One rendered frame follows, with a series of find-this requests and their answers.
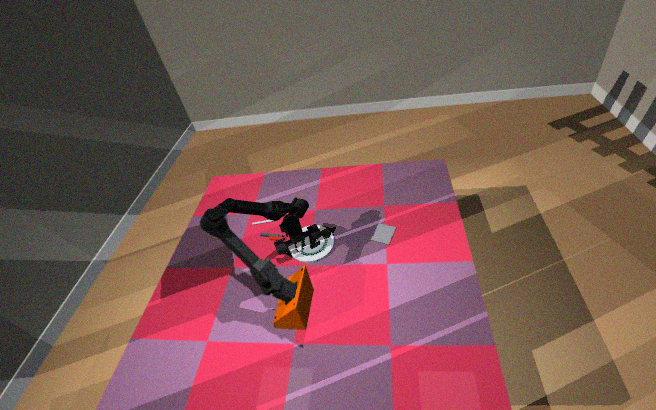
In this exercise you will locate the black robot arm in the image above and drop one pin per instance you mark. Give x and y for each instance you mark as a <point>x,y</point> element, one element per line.
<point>264,272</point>

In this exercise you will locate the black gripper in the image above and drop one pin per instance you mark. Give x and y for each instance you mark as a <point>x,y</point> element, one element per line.
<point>313,232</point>

